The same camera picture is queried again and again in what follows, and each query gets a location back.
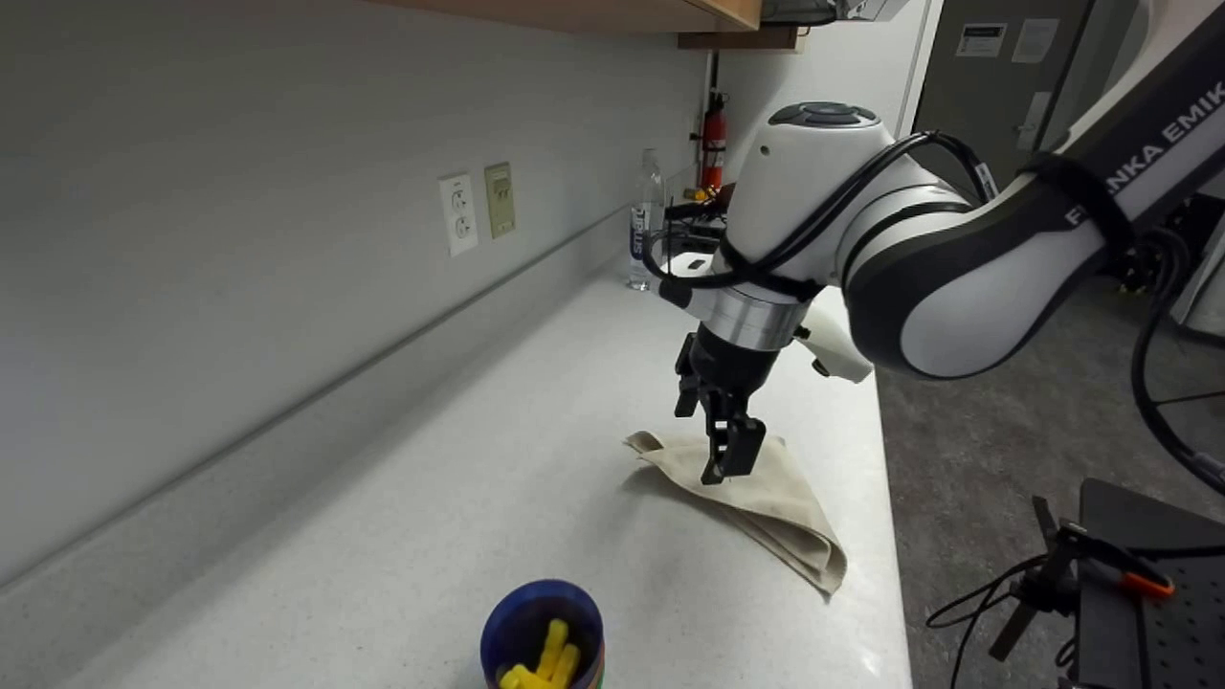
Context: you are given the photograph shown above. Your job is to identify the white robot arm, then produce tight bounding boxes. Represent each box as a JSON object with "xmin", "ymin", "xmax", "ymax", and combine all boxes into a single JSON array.
[{"xmin": 660, "ymin": 0, "xmax": 1225, "ymax": 484}]

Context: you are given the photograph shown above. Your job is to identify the black stand table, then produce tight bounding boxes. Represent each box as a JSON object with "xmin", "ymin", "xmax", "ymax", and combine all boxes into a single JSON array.
[{"xmin": 1071, "ymin": 477, "xmax": 1225, "ymax": 689}]

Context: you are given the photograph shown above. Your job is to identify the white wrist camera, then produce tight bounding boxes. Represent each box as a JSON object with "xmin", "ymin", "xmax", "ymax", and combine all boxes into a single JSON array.
[{"xmin": 802, "ymin": 292, "xmax": 875, "ymax": 382}]

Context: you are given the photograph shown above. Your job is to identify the red fire extinguisher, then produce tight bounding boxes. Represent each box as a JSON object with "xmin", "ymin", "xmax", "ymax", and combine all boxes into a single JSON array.
[{"xmin": 697, "ymin": 49, "xmax": 726, "ymax": 195}]

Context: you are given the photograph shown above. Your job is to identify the white cloth towel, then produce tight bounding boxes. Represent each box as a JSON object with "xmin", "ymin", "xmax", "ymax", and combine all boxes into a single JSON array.
[{"xmin": 624, "ymin": 430, "xmax": 852, "ymax": 597}]

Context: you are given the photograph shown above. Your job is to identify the white power outlet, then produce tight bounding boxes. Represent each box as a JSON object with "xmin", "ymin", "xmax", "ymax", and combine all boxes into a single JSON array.
[{"xmin": 439, "ymin": 174, "xmax": 478, "ymax": 251}]

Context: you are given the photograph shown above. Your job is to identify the clear plastic water bottle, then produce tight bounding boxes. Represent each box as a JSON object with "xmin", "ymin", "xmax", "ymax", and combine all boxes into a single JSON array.
[{"xmin": 627, "ymin": 146, "xmax": 668, "ymax": 292}]

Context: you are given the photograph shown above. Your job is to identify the yellow pieces in cup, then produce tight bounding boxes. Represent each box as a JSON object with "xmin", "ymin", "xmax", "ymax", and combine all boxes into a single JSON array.
[{"xmin": 498, "ymin": 620, "xmax": 584, "ymax": 689}]

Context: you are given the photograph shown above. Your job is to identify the wooden wall cabinet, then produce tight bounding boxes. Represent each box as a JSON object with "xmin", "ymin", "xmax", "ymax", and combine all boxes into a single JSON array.
[{"xmin": 377, "ymin": 0, "xmax": 761, "ymax": 36}]

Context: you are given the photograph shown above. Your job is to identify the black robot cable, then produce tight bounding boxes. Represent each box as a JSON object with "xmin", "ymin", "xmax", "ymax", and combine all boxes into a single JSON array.
[{"xmin": 644, "ymin": 126, "xmax": 1001, "ymax": 295}]

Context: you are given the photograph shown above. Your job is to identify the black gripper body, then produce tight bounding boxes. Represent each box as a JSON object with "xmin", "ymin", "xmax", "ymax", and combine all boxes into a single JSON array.
[{"xmin": 673, "ymin": 327, "xmax": 779, "ymax": 417}]

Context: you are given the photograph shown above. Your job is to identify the beige wall switch plate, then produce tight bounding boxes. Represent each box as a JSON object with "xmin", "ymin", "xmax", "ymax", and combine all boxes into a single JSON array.
[{"xmin": 483, "ymin": 161, "xmax": 517, "ymax": 237}]

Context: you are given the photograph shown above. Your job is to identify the black clamp tripod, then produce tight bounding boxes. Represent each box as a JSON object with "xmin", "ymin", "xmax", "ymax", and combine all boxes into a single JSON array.
[{"xmin": 926, "ymin": 499, "xmax": 1179, "ymax": 660}]

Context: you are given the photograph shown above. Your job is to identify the blue cup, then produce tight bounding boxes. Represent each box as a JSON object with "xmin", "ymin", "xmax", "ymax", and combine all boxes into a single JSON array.
[{"xmin": 478, "ymin": 577, "xmax": 604, "ymax": 689}]

